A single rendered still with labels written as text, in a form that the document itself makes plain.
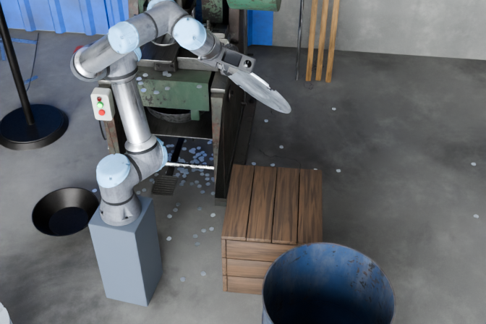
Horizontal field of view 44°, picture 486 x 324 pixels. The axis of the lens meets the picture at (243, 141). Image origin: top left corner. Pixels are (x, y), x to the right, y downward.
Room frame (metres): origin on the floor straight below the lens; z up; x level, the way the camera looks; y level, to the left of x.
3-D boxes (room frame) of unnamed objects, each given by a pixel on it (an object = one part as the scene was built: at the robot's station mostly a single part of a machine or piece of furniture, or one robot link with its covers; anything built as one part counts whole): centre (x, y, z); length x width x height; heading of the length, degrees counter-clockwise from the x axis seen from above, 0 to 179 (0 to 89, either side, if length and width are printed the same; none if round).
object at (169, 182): (2.17, 0.32, 0.14); 0.59 x 0.10 x 0.05; 173
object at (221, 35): (2.28, 0.14, 0.76); 0.17 x 0.06 x 0.10; 83
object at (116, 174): (1.51, 0.44, 0.62); 0.13 x 0.12 x 0.14; 136
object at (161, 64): (2.13, 0.33, 0.72); 0.25 x 0.14 x 0.14; 173
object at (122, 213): (1.51, 0.45, 0.50); 0.15 x 0.15 x 0.10
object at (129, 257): (1.51, 0.45, 0.23); 0.18 x 0.18 x 0.45; 75
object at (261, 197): (1.65, -0.13, 0.18); 0.40 x 0.38 x 0.35; 174
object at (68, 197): (1.86, 0.81, 0.04); 0.30 x 0.30 x 0.07
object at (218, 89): (2.41, 0.03, 0.45); 0.92 x 0.12 x 0.90; 173
